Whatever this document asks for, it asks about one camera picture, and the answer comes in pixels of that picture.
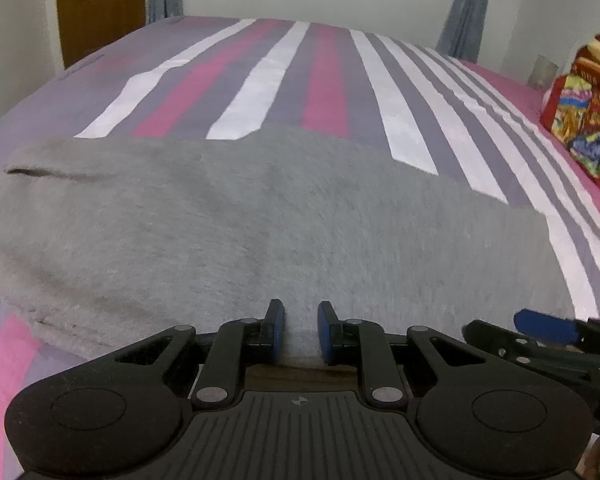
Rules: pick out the grey pants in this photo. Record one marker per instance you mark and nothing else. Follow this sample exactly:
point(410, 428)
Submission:
point(230, 220)

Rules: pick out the brown wooden door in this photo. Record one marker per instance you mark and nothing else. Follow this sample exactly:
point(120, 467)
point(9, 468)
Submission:
point(100, 5)

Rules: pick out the striped bed sheet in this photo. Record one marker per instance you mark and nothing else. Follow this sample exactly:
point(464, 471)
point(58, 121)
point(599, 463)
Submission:
point(330, 75)

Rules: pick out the grey bedside stand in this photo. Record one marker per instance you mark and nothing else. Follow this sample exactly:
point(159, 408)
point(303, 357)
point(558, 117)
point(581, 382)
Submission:
point(545, 71)

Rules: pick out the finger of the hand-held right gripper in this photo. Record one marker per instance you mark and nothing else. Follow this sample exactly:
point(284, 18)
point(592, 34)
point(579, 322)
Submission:
point(530, 352)
point(545, 326)

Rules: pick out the colourful patterned pillow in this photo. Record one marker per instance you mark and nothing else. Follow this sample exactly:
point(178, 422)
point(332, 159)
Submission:
point(590, 115)

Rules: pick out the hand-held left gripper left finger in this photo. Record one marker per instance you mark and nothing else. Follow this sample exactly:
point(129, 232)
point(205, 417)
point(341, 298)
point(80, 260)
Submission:
point(276, 330)

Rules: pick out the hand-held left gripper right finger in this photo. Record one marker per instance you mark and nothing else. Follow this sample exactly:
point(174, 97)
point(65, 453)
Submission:
point(325, 332)

